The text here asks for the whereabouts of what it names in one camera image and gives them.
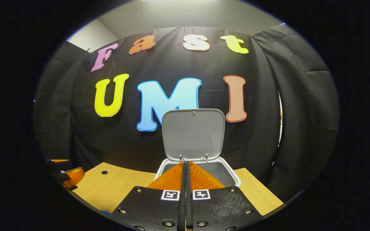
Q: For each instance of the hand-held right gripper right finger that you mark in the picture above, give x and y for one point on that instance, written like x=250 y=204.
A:
x=217 y=211

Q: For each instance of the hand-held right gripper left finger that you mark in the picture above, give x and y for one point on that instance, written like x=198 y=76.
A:
x=159 y=213

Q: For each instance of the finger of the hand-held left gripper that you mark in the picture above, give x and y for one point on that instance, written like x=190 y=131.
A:
x=74 y=176
x=59 y=160

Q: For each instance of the blue paper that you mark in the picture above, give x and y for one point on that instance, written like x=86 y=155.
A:
x=105 y=212

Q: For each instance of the white desktop garbage bin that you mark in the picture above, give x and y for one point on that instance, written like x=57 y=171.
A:
x=193 y=134

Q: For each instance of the wooden desktop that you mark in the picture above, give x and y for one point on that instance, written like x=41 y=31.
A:
x=120 y=189

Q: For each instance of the black backdrop cloth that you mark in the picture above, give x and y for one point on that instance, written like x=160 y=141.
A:
x=262 y=128

